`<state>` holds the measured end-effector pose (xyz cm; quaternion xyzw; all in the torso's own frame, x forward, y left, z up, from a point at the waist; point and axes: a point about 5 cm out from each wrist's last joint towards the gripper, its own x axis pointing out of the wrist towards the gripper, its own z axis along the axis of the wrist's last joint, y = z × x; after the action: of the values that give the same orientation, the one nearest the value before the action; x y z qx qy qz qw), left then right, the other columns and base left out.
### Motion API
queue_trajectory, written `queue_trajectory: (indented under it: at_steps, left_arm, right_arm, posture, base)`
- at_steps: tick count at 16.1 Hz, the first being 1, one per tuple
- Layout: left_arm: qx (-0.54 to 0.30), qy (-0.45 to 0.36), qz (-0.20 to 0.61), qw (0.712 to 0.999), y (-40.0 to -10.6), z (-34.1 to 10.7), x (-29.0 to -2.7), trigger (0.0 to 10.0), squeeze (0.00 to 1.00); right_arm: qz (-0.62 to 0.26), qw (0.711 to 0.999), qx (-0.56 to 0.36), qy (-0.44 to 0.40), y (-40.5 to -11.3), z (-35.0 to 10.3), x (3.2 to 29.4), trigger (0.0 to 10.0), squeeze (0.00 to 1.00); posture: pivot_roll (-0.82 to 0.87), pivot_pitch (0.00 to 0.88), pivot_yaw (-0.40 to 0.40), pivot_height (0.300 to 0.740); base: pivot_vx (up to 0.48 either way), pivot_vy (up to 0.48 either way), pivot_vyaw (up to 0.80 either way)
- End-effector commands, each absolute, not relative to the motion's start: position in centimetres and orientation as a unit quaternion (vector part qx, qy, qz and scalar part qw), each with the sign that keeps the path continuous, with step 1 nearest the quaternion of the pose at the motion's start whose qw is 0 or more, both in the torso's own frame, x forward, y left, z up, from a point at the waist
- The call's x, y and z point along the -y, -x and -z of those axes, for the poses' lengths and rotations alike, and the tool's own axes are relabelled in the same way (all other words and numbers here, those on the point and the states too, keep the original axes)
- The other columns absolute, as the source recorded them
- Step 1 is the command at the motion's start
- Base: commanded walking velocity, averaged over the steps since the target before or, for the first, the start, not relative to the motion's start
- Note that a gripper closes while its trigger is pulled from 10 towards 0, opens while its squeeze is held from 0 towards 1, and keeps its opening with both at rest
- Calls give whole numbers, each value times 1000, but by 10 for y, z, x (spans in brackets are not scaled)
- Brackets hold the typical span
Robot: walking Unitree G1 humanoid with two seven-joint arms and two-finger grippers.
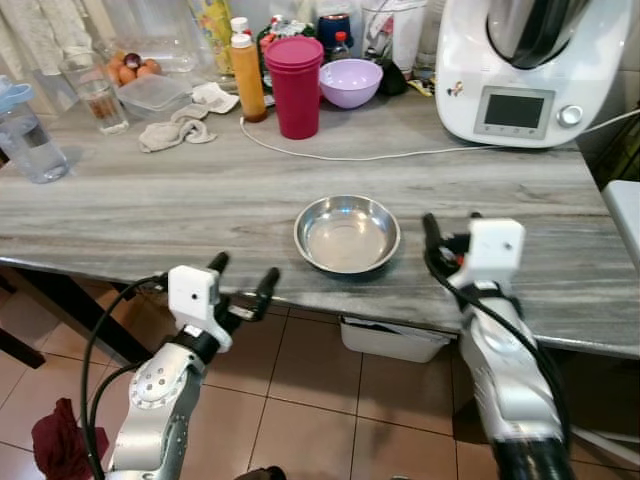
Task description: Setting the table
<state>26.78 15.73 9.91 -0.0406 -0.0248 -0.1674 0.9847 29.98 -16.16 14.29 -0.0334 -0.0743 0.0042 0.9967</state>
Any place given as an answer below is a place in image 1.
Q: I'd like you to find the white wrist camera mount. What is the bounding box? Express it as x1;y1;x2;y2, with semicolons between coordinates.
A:
167;264;234;353
452;218;527;297

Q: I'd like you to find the white appliance top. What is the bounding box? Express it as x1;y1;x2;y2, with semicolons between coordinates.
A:
601;179;640;265

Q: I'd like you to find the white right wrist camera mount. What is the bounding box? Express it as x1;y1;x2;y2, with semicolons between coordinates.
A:
452;218;527;297

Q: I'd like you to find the round steel bowl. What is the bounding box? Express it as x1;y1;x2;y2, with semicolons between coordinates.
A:
293;194;403;276

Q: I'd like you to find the clear plastic food container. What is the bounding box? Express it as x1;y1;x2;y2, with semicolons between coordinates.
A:
114;73;197;123

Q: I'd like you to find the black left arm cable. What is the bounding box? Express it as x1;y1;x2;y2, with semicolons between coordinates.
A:
79;273;169;480

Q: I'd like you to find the dark red cloth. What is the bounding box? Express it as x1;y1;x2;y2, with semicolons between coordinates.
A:
30;397;110;480

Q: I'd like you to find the white kitchen cooking machine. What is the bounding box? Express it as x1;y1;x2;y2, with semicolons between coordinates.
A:
435;0;614;150

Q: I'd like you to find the yellow printed packet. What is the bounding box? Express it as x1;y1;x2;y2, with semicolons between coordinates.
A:
194;0;237;73

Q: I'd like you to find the clear water bottle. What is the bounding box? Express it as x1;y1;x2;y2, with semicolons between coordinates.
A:
0;77;70;186

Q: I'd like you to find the white power cable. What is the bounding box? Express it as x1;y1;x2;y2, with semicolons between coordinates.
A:
238;107;640;164

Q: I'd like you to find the white floor cable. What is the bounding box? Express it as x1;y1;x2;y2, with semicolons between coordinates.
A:
570;424;640;472

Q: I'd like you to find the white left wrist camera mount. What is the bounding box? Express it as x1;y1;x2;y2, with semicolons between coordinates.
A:
167;264;234;353

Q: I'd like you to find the magenta lidded plastic tumbler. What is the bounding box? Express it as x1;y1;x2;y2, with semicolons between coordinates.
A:
264;35;326;141

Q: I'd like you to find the white plastic tub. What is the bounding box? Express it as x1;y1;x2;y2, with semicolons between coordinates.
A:
339;315;454;364

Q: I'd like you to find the white crumpled cloth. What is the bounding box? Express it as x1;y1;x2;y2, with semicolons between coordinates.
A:
189;81;242;115

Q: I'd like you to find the bowl of brown eggs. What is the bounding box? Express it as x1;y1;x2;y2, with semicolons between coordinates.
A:
103;48;167;88

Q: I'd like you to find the dark robot foot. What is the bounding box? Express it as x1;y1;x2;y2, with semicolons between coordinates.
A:
234;465;288;480

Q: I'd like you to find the clear drinking glass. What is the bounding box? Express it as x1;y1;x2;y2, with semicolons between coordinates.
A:
59;46;132;136

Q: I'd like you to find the lilac plastic bowl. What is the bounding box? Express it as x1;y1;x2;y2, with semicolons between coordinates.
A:
318;58;385;110

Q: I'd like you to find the grey crumpled cloth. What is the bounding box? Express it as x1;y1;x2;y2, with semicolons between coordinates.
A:
137;103;219;155

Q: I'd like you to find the orange juice bottle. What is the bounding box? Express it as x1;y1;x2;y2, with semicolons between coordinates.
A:
229;32;270;124

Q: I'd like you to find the dark blue cup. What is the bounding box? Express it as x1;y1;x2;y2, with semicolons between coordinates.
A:
317;11;354;51

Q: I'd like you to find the clear measuring jug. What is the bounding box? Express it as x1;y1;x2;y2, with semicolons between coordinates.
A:
359;0;428;74

